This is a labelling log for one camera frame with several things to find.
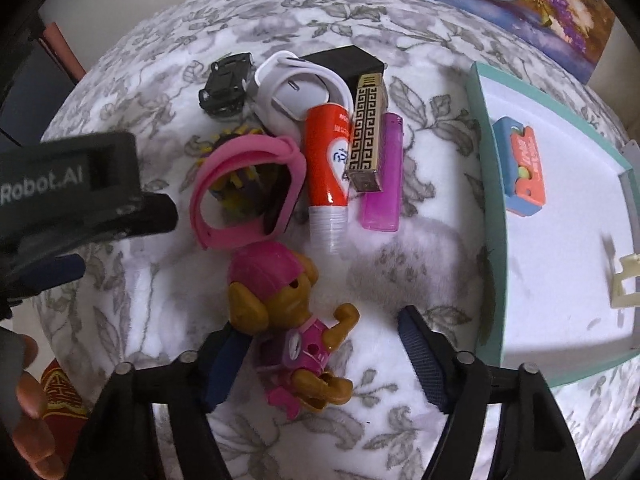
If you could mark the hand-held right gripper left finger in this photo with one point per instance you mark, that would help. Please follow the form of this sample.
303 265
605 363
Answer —
222 375

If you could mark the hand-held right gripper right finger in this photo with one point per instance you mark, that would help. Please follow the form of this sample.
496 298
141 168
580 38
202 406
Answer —
425 355

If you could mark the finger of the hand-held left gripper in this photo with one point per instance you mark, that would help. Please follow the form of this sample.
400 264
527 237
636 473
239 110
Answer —
150 215
52 272

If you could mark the pink brown toy dog figure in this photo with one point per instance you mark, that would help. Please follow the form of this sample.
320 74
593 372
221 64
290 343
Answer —
280 305

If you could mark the teal rimmed white tray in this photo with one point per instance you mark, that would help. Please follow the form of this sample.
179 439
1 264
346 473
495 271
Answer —
550 260

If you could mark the white charger plug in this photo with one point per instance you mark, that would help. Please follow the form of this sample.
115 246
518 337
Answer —
295 105

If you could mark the person's left hand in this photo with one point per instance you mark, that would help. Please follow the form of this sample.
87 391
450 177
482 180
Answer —
35 410

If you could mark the grey floral blanket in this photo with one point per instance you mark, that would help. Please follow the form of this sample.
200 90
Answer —
150 285

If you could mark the dark cabinet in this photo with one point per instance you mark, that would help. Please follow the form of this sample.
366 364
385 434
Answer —
30 85

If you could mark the yellow black spiky toy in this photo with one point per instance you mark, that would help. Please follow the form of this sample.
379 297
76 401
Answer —
245 180

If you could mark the pink wrist watch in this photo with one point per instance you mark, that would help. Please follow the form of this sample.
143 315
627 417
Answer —
235 152

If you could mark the red patterned cloth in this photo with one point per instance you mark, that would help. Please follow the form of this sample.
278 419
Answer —
65 395

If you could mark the black toy car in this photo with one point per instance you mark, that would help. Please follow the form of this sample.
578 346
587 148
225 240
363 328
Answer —
225 85

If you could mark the purple lighter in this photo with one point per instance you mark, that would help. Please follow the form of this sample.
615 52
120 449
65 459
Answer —
385 210

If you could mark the red white glue tube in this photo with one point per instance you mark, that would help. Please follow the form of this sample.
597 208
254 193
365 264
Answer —
320 160

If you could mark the cream plastic piece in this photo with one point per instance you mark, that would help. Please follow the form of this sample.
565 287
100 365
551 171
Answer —
620 295

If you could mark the blue orange eraser case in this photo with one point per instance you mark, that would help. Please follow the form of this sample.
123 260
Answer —
525 170

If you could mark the gold patterned lighter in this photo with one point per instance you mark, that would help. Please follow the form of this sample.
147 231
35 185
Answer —
367 135

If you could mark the black box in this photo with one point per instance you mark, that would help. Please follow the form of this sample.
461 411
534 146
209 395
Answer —
345 62

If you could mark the floral painting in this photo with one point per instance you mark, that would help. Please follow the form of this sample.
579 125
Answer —
500 0

